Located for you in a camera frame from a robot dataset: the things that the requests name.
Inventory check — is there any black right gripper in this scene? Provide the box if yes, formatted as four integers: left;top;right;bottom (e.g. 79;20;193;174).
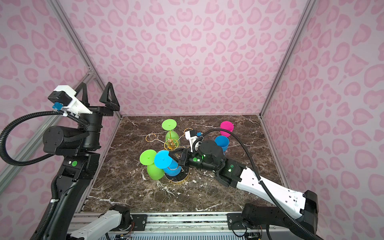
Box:
167;148;219;173

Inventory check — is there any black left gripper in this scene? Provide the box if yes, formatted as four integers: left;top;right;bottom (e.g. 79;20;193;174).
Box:
68;84;119;154

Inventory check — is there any blue wine glass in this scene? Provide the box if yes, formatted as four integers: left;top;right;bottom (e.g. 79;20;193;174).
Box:
215;136;230;153
155;150;179;177

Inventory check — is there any magenta wine glass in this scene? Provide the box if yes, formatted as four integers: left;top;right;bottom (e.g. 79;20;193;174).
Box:
220;121;234;138

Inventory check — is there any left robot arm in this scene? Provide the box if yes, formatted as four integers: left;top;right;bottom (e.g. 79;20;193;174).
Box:
31;83;120;240

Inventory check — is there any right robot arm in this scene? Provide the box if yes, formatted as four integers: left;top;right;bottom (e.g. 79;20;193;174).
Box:
169;141;320;240

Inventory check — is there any front green wine glass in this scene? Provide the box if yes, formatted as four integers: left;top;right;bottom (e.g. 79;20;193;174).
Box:
139;150;165;181

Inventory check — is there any green wine glass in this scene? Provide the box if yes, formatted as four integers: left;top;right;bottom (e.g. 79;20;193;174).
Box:
162;119;179;144
139;150;165;181

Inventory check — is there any back green wine glass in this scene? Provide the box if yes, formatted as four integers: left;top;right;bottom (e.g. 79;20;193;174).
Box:
162;119;179;144

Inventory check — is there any gold wire glass rack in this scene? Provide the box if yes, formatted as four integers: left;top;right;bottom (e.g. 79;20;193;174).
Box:
162;137;190;183

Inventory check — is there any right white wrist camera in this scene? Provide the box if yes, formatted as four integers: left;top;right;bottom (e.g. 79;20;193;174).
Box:
185;130;203;152

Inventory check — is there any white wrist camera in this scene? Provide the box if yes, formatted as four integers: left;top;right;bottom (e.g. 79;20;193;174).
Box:
48;85;93;116
185;130;203;152

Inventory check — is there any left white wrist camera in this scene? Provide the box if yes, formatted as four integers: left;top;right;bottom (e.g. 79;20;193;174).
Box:
48;85;93;116

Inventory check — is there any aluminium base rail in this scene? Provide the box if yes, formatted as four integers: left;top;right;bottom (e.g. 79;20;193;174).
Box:
55;211;319;240

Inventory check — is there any aluminium frame post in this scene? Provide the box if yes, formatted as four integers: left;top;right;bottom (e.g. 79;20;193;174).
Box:
0;71;100;193

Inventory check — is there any right black corrugated cable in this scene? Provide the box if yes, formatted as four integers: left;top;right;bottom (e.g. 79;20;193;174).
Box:
191;128;325;240

